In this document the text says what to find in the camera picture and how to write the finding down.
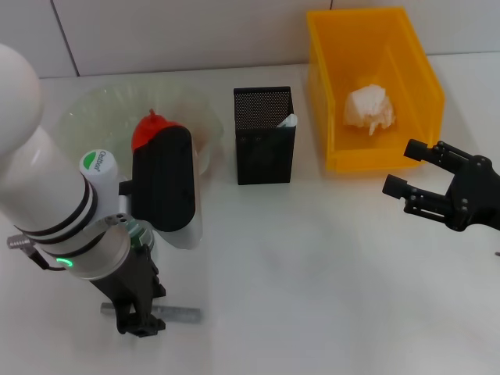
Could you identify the silver marker pen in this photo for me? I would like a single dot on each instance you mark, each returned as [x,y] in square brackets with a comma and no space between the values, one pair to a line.
[179,312]

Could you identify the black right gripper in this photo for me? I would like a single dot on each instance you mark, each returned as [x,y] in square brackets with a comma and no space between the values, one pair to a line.
[474,195]

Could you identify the black mesh pen holder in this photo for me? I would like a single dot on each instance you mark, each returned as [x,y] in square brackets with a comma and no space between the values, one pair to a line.
[265,156]

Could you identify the green glass fruit plate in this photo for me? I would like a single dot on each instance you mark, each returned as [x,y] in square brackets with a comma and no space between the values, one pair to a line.
[97,113]

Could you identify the yellow plastic bin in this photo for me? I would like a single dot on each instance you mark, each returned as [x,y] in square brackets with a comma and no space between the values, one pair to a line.
[371,58]

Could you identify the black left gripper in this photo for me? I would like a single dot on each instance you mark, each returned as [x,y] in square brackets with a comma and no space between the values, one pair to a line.
[133,285]

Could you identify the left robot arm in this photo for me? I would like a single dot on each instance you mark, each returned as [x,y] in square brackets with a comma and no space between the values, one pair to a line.
[39,168]

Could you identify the white paper ball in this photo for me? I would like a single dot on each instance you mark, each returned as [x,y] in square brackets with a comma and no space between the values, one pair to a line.
[369,107]

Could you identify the clear green-label water bottle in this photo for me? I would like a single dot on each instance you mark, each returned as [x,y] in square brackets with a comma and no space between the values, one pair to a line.
[99,172]

